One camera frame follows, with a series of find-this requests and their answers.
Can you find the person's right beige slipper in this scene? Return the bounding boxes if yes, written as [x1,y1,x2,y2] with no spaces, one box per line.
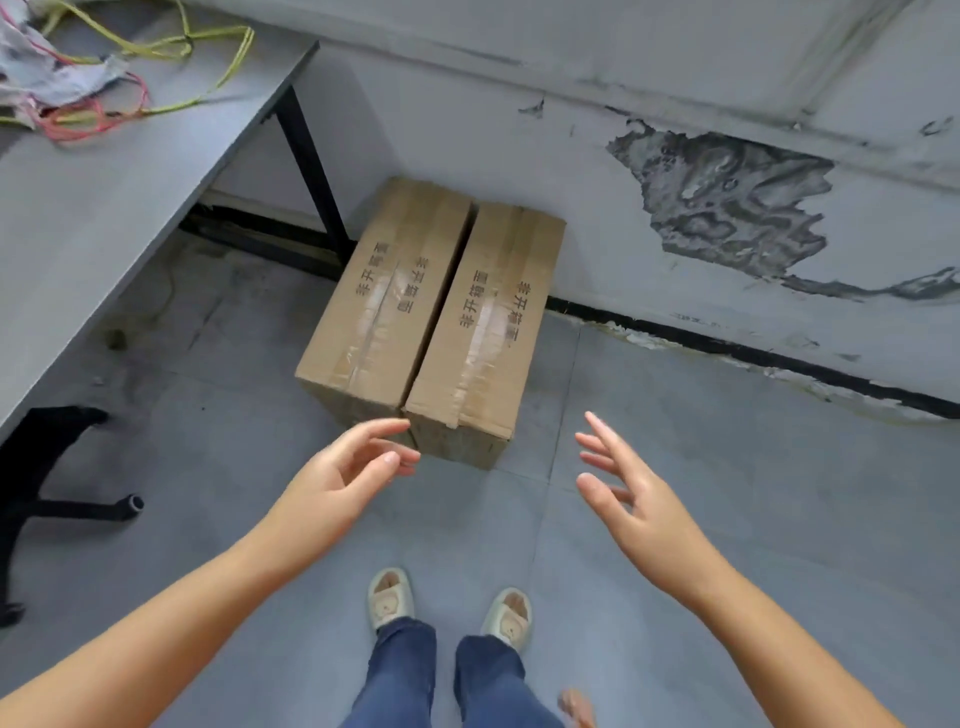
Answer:
[480,587,534,654]

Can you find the black office chair base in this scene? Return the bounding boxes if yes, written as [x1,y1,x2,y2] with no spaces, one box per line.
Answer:
[0,405,146,630]

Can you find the person's right hand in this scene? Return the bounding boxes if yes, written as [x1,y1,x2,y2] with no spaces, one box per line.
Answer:
[574,411,742,610]

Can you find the blue jeans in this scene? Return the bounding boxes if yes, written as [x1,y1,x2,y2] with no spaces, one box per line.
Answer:
[341,618,565,728]

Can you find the taped brown cardboard box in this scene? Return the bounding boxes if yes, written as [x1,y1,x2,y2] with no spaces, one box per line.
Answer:
[294,177,476,451]
[403,201,568,472]

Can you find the pink cord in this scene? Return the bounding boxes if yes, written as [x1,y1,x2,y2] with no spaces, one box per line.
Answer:
[13,21,152,144]

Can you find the person's left forearm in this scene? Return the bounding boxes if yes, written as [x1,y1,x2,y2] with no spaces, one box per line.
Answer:
[0,528,297,728]

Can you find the person's left beige slipper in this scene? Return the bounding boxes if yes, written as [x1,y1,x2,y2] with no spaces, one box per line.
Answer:
[366,567,416,639]

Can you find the yellow cord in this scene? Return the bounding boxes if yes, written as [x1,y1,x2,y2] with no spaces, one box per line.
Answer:
[0,0,257,129]

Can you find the person's left hand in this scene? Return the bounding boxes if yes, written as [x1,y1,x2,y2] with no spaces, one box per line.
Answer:
[251,418,422,585]

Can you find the person's right forearm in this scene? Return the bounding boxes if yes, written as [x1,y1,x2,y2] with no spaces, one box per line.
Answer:
[681,561,912,728]

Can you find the crumpled white plastic bag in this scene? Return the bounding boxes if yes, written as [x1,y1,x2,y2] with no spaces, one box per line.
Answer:
[0,0,130,130]

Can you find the person's beige slipper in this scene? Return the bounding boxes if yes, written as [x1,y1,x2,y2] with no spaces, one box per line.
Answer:
[480,587,534,654]
[366,567,416,639]

